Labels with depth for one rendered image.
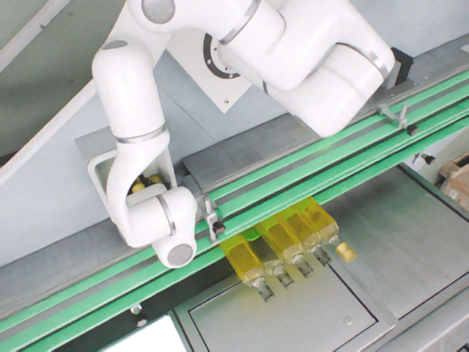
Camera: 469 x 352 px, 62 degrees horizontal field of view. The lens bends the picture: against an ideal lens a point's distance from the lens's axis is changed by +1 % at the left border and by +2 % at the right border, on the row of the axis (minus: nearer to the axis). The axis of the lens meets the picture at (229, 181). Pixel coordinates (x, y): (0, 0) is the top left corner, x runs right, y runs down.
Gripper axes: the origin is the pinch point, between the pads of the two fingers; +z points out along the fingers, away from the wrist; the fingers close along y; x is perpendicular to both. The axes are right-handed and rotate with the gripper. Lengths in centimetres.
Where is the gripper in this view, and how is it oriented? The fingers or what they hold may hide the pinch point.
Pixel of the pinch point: (137, 186)
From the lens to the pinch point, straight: 96.5
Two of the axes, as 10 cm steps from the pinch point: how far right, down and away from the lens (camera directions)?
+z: -4.7, -4.4, 7.7
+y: 8.6, -4.0, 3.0
